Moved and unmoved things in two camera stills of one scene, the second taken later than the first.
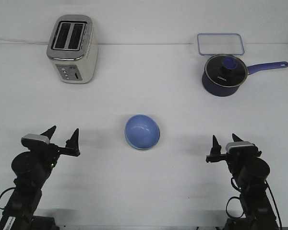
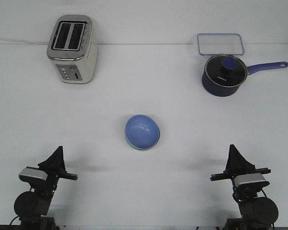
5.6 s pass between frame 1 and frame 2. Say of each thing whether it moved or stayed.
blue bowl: stayed
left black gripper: moved
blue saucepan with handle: stayed
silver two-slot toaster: stayed
